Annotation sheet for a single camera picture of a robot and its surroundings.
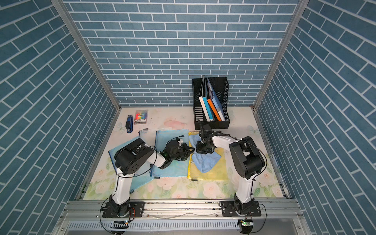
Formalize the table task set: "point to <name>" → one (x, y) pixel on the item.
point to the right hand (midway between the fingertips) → (198, 151)
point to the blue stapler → (129, 124)
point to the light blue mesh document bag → (175, 168)
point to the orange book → (211, 104)
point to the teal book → (208, 109)
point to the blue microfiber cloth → (203, 162)
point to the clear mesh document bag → (148, 136)
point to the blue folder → (215, 101)
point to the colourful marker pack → (141, 116)
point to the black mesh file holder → (221, 88)
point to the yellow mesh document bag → (220, 172)
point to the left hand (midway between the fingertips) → (199, 151)
